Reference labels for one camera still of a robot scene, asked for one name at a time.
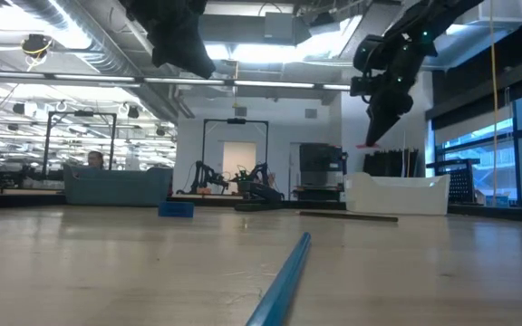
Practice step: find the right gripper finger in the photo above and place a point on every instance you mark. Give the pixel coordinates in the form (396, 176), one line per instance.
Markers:
(383, 122)

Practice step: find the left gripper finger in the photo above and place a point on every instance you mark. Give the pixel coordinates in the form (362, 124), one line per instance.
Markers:
(184, 52)

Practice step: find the pink eraser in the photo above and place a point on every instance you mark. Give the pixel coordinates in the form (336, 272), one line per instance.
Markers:
(370, 146)

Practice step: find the blue pencil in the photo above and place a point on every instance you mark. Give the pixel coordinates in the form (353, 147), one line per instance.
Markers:
(283, 280)

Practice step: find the background black robot arm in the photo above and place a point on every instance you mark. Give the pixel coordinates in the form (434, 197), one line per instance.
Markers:
(261, 172)
(204, 174)

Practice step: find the black folded panels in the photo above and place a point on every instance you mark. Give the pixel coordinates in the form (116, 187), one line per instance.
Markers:
(388, 165)

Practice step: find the black monitor rack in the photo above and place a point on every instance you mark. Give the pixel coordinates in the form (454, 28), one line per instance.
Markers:
(320, 158)

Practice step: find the white plastic bin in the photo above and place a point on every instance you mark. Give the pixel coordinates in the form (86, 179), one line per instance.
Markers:
(397, 197)

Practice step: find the long ceiling light bar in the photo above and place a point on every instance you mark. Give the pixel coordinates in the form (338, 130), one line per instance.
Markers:
(265, 84)

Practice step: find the grey ceiling box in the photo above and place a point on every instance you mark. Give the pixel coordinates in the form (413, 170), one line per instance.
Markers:
(279, 27)

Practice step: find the black perforated cart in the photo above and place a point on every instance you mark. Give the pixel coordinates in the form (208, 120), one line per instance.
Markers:
(462, 185)

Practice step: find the black yellow ceiling device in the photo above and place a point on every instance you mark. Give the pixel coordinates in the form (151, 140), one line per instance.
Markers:
(36, 45)

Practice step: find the person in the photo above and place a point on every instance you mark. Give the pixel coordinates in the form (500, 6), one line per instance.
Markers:
(95, 159)

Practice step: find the black stapler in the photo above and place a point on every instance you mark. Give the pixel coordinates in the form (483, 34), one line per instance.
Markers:
(261, 190)

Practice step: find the dark blue plastic bin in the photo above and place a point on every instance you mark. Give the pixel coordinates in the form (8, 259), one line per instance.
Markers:
(116, 188)

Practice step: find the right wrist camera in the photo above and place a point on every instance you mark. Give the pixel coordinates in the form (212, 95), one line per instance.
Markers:
(360, 86)

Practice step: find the black gantry frame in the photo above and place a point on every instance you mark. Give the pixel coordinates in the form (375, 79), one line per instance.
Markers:
(80, 113)
(236, 121)

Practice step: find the black aluminium table frame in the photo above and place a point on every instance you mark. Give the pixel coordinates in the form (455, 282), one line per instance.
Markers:
(211, 201)

